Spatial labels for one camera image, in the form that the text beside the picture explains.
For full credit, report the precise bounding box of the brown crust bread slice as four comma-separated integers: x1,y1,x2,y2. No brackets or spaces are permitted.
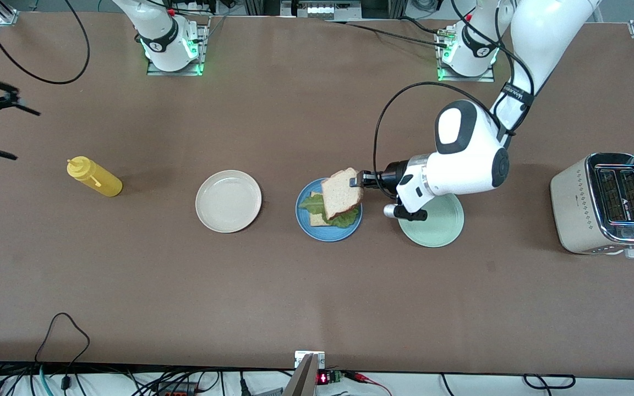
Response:
321,167,363,222
309,191,331,227

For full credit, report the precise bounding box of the green lettuce leaf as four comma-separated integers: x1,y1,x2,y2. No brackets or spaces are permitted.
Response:
298,194,362,229

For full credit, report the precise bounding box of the yellow squeeze bottle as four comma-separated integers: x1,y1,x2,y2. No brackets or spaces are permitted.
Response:
67,156,123,197

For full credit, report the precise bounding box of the blue round plate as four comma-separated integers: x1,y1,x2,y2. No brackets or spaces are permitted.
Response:
295,177,363,243

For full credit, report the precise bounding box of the light green round plate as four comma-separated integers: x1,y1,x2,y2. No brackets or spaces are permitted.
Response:
397,183,465,248

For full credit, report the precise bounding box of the beige round plate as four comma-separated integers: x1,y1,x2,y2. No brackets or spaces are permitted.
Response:
195,169,263,234

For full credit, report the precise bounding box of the metal rack with lights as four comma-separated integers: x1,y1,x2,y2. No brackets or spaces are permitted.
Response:
281,0,362,20

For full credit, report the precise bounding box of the beige chrome toaster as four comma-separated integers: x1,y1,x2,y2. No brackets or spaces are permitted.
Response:
550,152,634,259

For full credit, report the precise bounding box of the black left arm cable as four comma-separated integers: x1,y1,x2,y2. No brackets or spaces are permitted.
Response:
373,0,535,199

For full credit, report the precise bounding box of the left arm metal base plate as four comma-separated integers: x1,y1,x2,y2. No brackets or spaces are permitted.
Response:
435,27,496,83

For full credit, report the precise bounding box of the black cable across table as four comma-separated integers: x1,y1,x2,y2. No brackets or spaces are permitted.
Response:
321,20,452,48

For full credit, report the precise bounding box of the thin looped black cable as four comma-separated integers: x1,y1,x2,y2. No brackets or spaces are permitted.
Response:
34,312,91,380

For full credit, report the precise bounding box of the red wire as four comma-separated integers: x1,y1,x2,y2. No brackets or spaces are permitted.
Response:
345,371,392,396

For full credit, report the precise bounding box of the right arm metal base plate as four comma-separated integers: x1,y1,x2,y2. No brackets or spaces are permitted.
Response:
146,22,208,76

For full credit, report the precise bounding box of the metal camera pole bracket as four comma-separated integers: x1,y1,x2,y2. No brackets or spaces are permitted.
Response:
281,351,326,396

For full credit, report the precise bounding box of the black oval cable loop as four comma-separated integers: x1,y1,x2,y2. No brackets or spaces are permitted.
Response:
523,374,576,390

